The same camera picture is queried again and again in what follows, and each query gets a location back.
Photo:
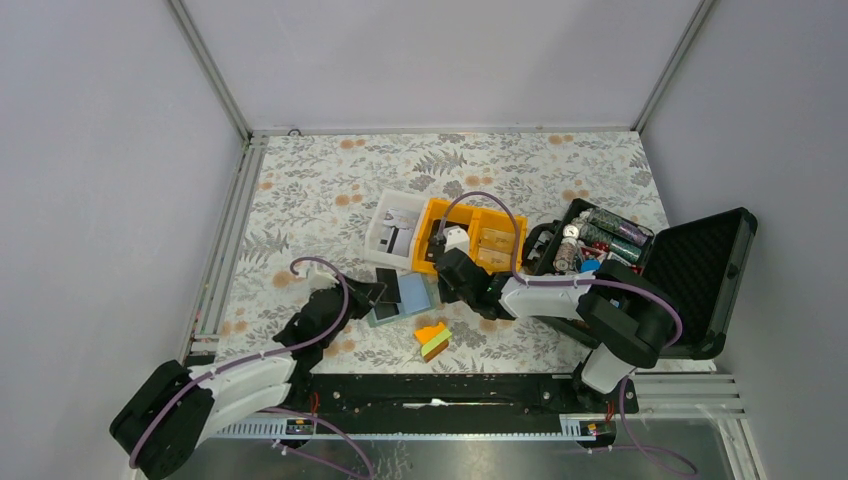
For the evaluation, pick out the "orange green sticky notes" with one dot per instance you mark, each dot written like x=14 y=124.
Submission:
x=433 y=340

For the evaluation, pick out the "yellow plastic divided bin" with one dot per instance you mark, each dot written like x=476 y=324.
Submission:
x=469 y=218

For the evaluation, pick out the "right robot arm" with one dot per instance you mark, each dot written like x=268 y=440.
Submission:
x=632 y=320

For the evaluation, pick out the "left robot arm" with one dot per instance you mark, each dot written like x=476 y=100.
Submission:
x=177 y=408

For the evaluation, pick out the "white plastic bin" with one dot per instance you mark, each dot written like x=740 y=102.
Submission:
x=392 y=199

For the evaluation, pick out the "black poker chip case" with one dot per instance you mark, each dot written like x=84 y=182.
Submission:
x=699 y=265

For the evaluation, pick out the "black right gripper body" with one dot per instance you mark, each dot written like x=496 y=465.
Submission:
x=450 y=295

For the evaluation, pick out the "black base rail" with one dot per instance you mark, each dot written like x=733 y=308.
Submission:
x=486 y=404

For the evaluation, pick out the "green card holder wallet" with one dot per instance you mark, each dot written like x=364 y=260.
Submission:
x=419 y=294

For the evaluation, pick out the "black credit card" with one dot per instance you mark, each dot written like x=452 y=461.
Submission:
x=389 y=302

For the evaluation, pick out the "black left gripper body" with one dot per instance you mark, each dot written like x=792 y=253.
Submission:
x=359 y=305

